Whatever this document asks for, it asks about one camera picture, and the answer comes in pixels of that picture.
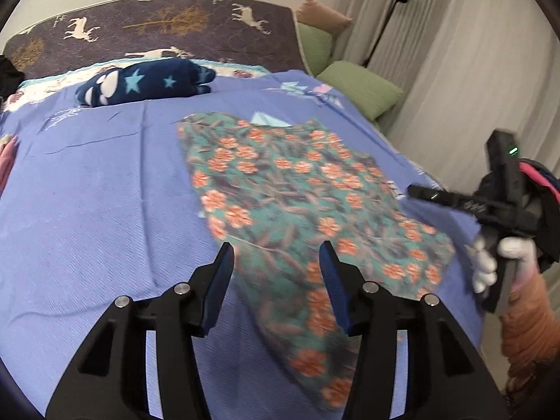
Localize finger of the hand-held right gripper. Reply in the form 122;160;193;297
407;184;486;216

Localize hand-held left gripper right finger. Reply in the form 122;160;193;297
318;240;510;420

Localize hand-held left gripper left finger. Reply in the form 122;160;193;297
45;241;236;420

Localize floral teal garment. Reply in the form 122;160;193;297
177;113;456;412

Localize person's right forearm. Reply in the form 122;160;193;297
501;267;560;399

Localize person's right hand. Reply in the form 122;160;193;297
472;234;538;295

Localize grey curtain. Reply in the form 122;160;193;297
332;0;560;202

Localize large green pillow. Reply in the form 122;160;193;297
317;61;405;122

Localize blue patterned bedspread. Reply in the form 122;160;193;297
0;70;486;403

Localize small green pillow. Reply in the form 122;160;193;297
297;23;334;75

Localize peach pillow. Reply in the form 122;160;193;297
295;0;353;36

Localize navy star fleece blanket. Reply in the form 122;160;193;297
75;58;216;108

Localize deer printed blanket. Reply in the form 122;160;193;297
3;0;309;79

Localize black cloth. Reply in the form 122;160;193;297
0;55;25;99

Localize pink and blue cables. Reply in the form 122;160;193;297
518;160;560;204

